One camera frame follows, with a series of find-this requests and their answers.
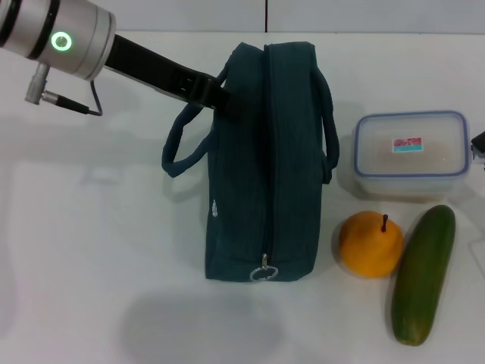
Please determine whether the clear plastic box blue rim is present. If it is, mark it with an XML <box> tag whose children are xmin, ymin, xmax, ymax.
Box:
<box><xmin>352</xmin><ymin>109</ymin><xmax>472</xmax><ymax>202</ymax></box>

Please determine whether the orange pear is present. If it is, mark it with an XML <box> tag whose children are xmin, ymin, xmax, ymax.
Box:
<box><xmin>338</xmin><ymin>211</ymin><xmax>405</xmax><ymax>279</ymax></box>

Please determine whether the teal fabric lunch bag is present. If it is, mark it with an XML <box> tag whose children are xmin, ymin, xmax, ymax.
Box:
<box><xmin>161</xmin><ymin>41</ymin><xmax>340</xmax><ymax>284</ymax></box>

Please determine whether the green cucumber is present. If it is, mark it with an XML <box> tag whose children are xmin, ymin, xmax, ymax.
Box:
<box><xmin>390</xmin><ymin>204</ymin><xmax>456</xmax><ymax>347</ymax></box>

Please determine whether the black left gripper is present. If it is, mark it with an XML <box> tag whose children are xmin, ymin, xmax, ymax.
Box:
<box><xmin>103</xmin><ymin>33</ymin><xmax>244</xmax><ymax>123</ymax></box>

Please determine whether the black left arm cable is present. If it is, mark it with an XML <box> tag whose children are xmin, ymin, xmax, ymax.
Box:
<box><xmin>24</xmin><ymin>62</ymin><xmax>105</xmax><ymax>117</ymax></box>

